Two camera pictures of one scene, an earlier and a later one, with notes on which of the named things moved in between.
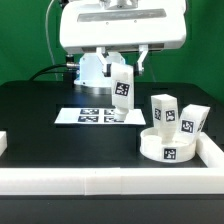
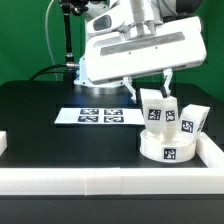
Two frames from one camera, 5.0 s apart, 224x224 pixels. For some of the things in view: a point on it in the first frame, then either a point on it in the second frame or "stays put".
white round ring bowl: x=154 y=150 stays put
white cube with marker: x=191 y=119 stays put
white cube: x=122 y=89 → x=153 y=107
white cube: x=165 y=116 stays put
